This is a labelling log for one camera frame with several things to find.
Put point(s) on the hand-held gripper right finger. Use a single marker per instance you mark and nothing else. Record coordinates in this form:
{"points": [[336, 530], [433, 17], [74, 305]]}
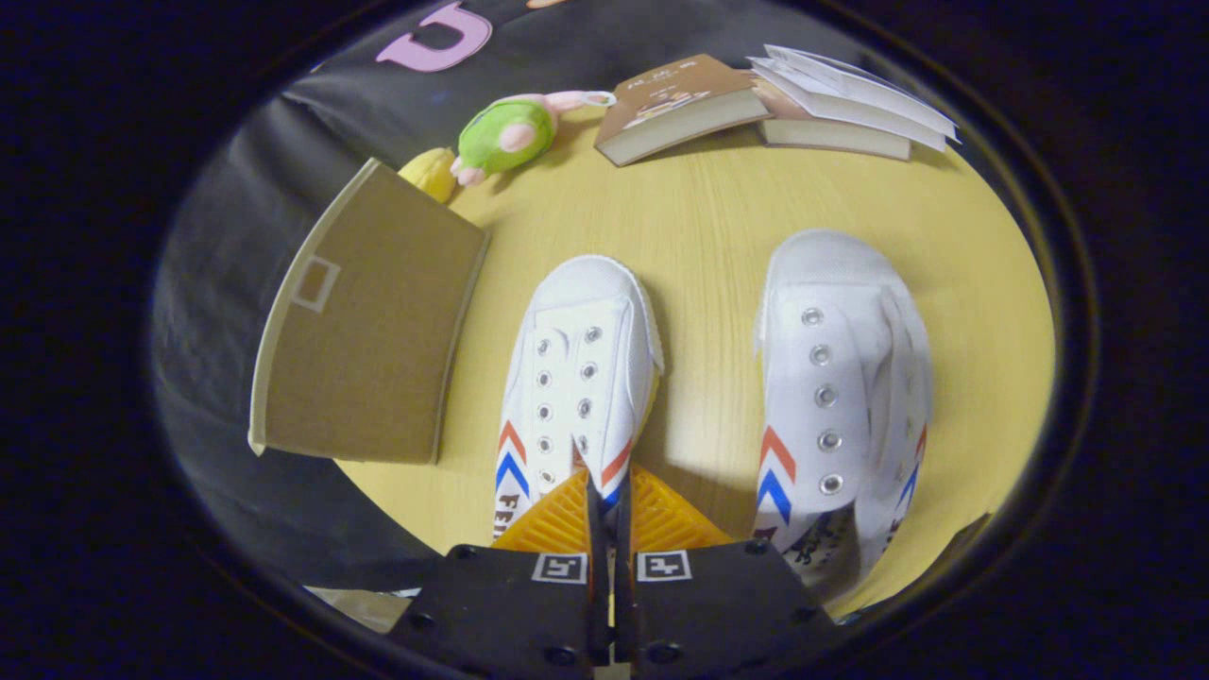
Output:
{"points": [[718, 604]]}

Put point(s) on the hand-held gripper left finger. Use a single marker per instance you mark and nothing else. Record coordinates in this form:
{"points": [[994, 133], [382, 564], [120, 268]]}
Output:
{"points": [[510, 604]]}

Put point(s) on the white canvas shoe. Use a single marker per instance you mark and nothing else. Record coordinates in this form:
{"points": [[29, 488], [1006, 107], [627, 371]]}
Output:
{"points": [[576, 368], [831, 378]]}

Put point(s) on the beige fabric storage box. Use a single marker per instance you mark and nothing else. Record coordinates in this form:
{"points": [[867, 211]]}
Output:
{"points": [[368, 331]]}

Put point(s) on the yellow plush toy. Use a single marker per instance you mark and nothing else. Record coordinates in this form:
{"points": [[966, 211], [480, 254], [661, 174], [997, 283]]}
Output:
{"points": [[432, 175]]}

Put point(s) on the green and pink plush toy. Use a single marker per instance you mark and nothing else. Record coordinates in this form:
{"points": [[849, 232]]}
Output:
{"points": [[501, 132]]}

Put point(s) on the brown cover book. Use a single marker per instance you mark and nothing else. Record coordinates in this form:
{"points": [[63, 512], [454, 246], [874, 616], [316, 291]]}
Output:
{"points": [[675, 94]]}

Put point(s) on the white portrait cover book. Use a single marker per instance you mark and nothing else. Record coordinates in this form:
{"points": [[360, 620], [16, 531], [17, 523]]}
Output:
{"points": [[850, 90]]}

